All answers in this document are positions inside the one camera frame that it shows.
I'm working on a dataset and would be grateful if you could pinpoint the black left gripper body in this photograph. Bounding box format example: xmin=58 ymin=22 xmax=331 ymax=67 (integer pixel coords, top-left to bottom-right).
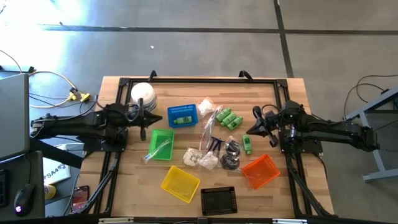
xmin=124 ymin=98 xmax=147 ymax=141

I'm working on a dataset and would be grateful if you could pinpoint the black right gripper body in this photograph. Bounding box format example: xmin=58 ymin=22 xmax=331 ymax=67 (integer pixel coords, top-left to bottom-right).
xmin=253 ymin=106 xmax=285 ymax=149

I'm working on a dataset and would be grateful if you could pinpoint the green travel bottle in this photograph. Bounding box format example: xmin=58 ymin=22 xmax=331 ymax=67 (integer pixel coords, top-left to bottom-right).
xmin=173 ymin=116 xmax=193 ymax=125
xmin=216 ymin=108 xmax=233 ymax=123
xmin=220 ymin=112 xmax=239 ymax=127
xmin=226 ymin=116 xmax=244 ymax=131
xmin=242 ymin=134 xmax=253 ymax=156

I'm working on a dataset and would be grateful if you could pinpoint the toothbrush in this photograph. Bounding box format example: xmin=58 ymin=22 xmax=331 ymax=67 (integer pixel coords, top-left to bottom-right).
xmin=198 ymin=119 xmax=217 ymax=152
xmin=142 ymin=139 xmax=172 ymax=164
xmin=203 ymin=105 xmax=224 ymax=131

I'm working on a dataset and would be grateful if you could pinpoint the bag of black hair ties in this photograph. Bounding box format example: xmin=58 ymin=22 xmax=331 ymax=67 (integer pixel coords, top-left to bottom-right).
xmin=224 ymin=139 xmax=242 ymax=156
xmin=219 ymin=154 xmax=241 ymax=171

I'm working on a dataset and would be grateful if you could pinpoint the bag of cotton swabs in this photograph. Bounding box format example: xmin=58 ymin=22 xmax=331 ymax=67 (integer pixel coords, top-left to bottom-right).
xmin=182 ymin=146 xmax=203 ymax=167

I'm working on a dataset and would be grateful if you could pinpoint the bag of white cotton pads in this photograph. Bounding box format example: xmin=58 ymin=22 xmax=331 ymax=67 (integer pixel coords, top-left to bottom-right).
xmin=198 ymin=151 xmax=218 ymax=171

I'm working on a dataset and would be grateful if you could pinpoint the green plastic basket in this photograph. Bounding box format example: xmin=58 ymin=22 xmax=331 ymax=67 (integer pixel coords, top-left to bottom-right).
xmin=148 ymin=129 xmax=175 ymax=162

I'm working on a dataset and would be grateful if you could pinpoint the white-lidded wipes canister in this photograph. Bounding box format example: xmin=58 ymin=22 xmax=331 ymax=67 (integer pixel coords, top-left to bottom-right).
xmin=130 ymin=82 xmax=158 ymax=113

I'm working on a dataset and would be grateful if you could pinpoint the blue plastic basket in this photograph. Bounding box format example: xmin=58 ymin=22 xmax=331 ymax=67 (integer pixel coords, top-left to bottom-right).
xmin=167 ymin=103 xmax=199 ymax=129

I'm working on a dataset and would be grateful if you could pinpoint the orange plastic basket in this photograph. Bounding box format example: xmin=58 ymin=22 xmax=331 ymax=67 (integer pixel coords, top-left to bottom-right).
xmin=241 ymin=154 xmax=281 ymax=190

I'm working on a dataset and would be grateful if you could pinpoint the bag of white cotton balls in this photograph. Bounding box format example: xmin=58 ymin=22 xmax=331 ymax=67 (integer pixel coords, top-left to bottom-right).
xmin=197 ymin=98 xmax=218 ymax=118

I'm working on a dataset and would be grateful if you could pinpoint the yellow plastic basket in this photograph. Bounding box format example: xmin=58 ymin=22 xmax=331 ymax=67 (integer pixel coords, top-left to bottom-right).
xmin=160 ymin=165 xmax=201 ymax=204

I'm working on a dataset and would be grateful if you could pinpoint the white power adapter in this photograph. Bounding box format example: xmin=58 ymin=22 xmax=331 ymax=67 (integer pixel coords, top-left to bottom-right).
xmin=54 ymin=142 xmax=85 ymax=154

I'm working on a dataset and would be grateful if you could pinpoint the black plastic basket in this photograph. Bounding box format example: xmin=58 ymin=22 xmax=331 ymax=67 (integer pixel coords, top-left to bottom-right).
xmin=200 ymin=186 xmax=238 ymax=217

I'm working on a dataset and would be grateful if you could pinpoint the black desk leg bar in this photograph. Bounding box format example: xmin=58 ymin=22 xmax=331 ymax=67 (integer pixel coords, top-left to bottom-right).
xmin=29 ymin=136 xmax=84 ymax=169

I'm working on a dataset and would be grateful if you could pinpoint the white printed box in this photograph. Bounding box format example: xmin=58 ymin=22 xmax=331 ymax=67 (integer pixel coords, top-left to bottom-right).
xmin=42 ymin=157 xmax=72 ymax=185

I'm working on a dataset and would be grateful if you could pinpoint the black side desk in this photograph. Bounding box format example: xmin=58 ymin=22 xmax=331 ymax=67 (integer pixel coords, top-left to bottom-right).
xmin=0 ymin=151 xmax=46 ymax=219

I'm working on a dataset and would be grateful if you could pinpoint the yellow round object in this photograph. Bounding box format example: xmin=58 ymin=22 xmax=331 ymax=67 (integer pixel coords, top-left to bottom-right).
xmin=44 ymin=184 xmax=57 ymax=200

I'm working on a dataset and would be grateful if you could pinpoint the grey monitor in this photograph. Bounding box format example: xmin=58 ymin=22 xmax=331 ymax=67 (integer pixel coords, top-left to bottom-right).
xmin=0 ymin=73 xmax=30 ymax=161

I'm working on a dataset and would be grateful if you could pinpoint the black computer mouse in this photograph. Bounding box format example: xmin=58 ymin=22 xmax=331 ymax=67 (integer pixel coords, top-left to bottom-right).
xmin=14 ymin=183 xmax=35 ymax=218

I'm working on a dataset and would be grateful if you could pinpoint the black keyboard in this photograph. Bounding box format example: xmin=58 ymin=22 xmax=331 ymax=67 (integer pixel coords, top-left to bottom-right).
xmin=0 ymin=169 xmax=9 ymax=208

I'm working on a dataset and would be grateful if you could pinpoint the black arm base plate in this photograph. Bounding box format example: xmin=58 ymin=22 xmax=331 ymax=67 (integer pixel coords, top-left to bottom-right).
xmin=82 ymin=129 xmax=128 ymax=153
xmin=279 ymin=129 xmax=323 ymax=156

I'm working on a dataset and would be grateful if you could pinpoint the black aluminium table frame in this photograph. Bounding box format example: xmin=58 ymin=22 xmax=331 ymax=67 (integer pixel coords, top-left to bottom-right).
xmin=74 ymin=70 xmax=336 ymax=218

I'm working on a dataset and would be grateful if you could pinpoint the black floor cable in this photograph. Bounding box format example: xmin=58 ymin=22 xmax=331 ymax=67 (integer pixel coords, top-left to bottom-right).
xmin=356 ymin=73 xmax=398 ymax=103
xmin=343 ymin=83 xmax=385 ymax=121
xmin=29 ymin=92 xmax=100 ymax=119

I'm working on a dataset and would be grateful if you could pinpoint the silver metal bracket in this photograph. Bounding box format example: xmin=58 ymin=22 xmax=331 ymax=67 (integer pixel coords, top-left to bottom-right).
xmin=98 ymin=217 xmax=134 ymax=224
xmin=272 ymin=218 xmax=308 ymax=224

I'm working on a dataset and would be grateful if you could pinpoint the white floor cable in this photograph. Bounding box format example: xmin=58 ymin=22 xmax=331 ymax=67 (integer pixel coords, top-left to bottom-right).
xmin=29 ymin=70 xmax=78 ymax=109

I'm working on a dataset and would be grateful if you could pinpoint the grey metal table frame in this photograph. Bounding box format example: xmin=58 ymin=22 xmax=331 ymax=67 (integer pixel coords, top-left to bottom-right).
xmin=343 ymin=88 xmax=398 ymax=183

